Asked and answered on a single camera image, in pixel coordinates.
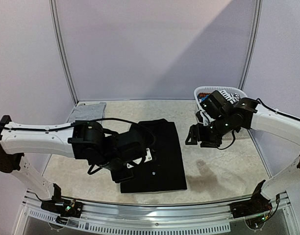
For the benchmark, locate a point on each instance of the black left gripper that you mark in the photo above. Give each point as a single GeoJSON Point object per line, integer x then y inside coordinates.
{"type": "Point", "coordinates": [118, 177]}

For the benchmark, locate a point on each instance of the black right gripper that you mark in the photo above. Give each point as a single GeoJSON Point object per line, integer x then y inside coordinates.
{"type": "Point", "coordinates": [202, 134]}

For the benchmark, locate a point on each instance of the grey t-shirt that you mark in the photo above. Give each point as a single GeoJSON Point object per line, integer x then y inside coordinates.
{"type": "Point", "coordinates": [87, 112]}

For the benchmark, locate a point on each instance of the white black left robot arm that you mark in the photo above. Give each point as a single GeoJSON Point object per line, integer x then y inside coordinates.
{"type": "Point", "coordinates": [86, 140]}

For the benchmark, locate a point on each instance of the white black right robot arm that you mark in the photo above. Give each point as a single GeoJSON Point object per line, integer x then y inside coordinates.
{"type": "Point", "coordinates": [226, 113]}

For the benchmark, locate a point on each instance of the translucent white laundry basket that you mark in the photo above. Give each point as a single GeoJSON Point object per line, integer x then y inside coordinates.
{"type": "Point", "coordinates": [210, 89]}

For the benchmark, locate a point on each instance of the navy printed garment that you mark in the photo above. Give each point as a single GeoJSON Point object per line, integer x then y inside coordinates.
{"type": "Point", "coordinates": [202, 96]}

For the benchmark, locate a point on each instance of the black white striped garment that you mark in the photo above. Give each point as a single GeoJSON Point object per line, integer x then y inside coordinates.
{"type": "Point", "coordinates": [231, 97]}

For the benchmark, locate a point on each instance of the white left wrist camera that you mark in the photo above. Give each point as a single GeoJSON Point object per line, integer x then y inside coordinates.
{"type": "Point", "coordinates": [147, 158]}

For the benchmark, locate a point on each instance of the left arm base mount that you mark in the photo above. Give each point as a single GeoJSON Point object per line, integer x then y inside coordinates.
{"type": "Point", "coordinates": [64, 207]}

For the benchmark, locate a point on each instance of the aluminium front rail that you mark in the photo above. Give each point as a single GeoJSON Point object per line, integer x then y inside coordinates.
{"type": "Point", "coordinates": [188, 219]}

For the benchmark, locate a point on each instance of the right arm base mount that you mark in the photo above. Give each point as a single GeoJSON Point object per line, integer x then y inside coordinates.
{"type": "Point", "coordinates": [254, 205]}

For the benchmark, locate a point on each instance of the aluminium right corner post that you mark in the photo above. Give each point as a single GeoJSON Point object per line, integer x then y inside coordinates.
{"type": "Point", "coordinates": [251, 44]}

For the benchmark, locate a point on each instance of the aluminium corner post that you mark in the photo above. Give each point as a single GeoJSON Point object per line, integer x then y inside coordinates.
{"type": "Point", "coordinates": [62, 51]}
{"type": "Point", "coordinates": [251, 44]}

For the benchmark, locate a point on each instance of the aluminium left corner post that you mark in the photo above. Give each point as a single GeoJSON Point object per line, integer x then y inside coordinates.
{"type": "Point", "coordinates": [62, 51]}

